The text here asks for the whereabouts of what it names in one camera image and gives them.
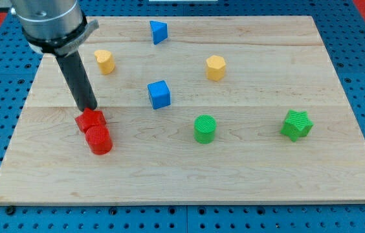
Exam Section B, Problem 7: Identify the green cylinder block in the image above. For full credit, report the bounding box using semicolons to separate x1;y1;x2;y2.
194;115;217;144

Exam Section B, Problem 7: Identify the yellow heart block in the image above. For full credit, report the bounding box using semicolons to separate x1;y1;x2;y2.
94;50;115;75

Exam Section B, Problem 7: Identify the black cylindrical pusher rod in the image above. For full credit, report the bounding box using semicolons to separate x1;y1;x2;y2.
56;51;98;112

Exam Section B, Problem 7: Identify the green star block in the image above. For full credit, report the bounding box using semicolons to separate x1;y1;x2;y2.
280;109;314;142

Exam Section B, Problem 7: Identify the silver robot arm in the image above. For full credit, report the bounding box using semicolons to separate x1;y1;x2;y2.
11;0;99;111

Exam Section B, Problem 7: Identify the blue triangle block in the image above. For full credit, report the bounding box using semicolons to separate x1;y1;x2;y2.
149;21;168;45

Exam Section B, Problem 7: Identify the red star block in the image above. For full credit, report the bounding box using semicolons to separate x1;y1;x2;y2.
75;108;106;133

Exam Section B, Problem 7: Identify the yellow hexagon block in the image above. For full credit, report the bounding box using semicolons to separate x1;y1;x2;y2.
206;55;226;82

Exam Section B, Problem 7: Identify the grey end effector flange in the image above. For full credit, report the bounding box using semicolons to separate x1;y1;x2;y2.
22;19;99;57

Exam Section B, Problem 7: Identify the red cylinder block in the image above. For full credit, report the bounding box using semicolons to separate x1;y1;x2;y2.
85;125;113;155

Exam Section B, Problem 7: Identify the wooden board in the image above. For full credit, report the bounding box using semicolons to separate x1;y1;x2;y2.
0;16;365;206

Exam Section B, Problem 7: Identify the blue cube block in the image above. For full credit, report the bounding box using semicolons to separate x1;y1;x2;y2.
148;80;171;109

